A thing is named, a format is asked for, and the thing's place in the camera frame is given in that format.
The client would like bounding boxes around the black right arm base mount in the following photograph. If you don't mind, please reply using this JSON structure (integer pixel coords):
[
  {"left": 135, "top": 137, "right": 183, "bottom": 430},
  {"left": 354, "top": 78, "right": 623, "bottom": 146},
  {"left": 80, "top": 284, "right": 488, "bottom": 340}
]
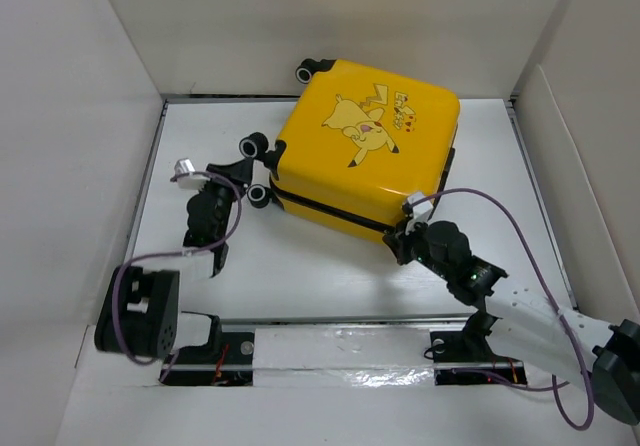
[{"left": 423, "top": 324, "right": 528, "bottom": 387}]

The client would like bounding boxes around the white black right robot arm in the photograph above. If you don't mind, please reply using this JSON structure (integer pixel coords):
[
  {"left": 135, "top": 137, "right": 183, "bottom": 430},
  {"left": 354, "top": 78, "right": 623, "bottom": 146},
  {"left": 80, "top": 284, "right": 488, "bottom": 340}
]
[{"left": 383, "top": 221, "right": 639, "bottom": 426}]

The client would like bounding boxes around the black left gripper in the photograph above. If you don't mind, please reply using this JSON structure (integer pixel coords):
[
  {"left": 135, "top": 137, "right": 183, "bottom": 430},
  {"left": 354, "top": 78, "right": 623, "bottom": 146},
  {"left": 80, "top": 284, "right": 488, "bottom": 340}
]
[{"left": 196, "top": 158, "right": 252, "bottom": 240}]

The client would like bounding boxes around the aluminium mounting rail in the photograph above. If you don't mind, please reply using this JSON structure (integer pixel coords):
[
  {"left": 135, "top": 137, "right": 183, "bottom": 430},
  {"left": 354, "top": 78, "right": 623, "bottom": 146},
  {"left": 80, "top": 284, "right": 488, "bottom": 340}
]
[{"left": 164, "top": 317, "right": 581, "bottom": 373}]

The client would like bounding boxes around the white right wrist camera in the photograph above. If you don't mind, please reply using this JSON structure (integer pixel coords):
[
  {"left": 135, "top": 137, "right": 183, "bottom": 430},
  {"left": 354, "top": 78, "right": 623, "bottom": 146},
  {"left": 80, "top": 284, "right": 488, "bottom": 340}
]
[{"left": 402, "top": 191, "right": 434, "bottom": 232}]

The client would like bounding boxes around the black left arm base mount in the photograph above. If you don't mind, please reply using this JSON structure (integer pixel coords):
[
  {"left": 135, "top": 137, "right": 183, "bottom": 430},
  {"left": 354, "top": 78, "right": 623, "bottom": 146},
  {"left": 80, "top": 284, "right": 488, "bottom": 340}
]
[{"left": 158, "top": 315, "right": 255, "bottom": 387}]

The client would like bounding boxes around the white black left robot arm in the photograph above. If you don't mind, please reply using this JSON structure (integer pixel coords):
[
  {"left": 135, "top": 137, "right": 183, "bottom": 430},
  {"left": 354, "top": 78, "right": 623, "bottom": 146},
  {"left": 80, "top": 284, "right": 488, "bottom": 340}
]
[{"left": 94, "top": 159, "right": 253, "bottom": 365}]

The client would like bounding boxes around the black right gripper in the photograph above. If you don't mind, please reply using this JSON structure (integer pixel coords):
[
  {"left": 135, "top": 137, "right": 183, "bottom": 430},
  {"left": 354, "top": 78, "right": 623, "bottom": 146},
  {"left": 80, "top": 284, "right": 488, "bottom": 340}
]
[{"left": 383, "top": 213, "right": 452, "bottom": 281}]

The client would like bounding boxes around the yellow hard-shell suitcase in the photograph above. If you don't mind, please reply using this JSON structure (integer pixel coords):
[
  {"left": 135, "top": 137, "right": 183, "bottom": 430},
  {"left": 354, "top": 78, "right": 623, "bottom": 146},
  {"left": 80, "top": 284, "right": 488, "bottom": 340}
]
[{"left": 239, "top": 58, "right": 460, "bottom": 242}]

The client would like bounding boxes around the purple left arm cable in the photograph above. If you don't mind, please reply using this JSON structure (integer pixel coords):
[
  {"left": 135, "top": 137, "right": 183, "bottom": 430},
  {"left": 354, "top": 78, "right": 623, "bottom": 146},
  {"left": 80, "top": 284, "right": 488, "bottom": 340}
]
[{"left": 109, "top": 170, "right": 244, "bottom": 365}]

